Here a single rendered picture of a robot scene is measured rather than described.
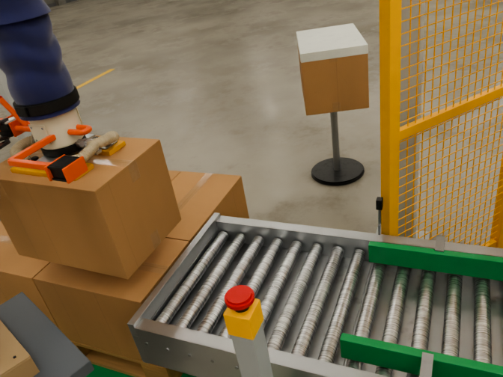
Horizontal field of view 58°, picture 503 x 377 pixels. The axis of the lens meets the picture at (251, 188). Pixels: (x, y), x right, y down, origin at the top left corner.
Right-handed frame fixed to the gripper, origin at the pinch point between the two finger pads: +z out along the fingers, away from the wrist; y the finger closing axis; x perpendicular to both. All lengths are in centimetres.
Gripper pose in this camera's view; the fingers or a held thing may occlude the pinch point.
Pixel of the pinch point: (10, 126)
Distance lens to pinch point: 208.8
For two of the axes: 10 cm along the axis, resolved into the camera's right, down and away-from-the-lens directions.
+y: 1.5, 8.5, 5.1
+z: 3.9, -5.3, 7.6
